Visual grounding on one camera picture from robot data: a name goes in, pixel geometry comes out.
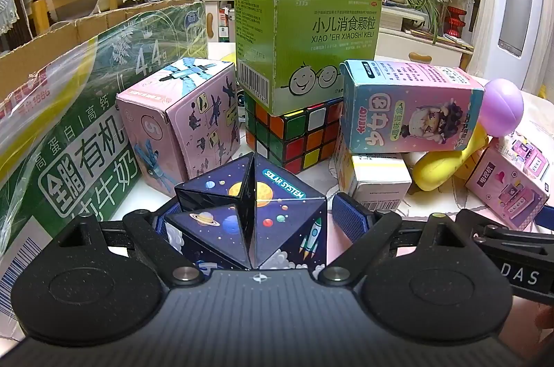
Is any green printed cardboard carton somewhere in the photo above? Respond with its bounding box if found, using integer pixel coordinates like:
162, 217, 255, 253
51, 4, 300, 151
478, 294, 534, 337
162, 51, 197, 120
0, 0, 208, 337

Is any red lantern ornament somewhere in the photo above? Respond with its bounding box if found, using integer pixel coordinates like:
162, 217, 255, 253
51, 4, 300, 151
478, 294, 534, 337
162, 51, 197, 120
446, 6, 468, 39

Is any white yellow medicine box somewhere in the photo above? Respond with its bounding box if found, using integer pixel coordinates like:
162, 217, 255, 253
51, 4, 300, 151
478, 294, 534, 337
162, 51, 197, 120
346, 153, 413, 212

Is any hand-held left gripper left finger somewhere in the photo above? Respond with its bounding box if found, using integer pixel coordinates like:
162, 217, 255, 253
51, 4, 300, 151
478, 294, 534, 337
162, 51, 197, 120
54, 198, 206, 287

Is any green medicine box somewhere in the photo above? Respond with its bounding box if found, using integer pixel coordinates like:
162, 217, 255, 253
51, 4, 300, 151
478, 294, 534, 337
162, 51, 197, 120
234, 0, 384, 117

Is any pink furniture print box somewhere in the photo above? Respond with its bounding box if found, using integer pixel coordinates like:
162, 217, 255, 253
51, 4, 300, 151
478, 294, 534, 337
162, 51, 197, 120
465, 131, 551, 231

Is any space print folding cube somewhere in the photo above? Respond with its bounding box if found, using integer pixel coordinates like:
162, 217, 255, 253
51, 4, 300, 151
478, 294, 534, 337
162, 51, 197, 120
164, 153, 328, 270

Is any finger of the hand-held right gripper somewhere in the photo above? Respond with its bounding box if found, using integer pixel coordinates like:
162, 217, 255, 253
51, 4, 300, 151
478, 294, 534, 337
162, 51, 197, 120
456, 208, 554, 259

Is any pastel cartoon girl box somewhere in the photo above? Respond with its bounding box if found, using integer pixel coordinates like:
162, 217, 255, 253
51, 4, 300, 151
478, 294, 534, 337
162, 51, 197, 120
339, 59, 485, 155

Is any colourful puzzle cube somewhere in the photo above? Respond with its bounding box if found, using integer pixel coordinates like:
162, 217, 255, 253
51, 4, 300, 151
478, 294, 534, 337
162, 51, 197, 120
243, 90, 347, 174

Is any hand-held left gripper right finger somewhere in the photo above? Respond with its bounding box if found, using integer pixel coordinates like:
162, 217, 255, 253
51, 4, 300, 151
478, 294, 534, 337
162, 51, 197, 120
318, 191, 481, 287

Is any cream television cabinet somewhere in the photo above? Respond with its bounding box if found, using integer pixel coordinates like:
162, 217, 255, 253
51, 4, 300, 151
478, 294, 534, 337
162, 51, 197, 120
164, 0, 474, 69

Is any yellow toy water gun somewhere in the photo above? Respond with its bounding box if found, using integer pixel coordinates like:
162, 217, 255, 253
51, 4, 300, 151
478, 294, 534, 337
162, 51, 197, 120
411, 78, 524, 192

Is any pink dragonfly toy box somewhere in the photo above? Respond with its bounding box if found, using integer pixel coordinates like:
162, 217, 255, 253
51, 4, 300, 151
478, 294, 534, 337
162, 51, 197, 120
115, 57, 242, 197

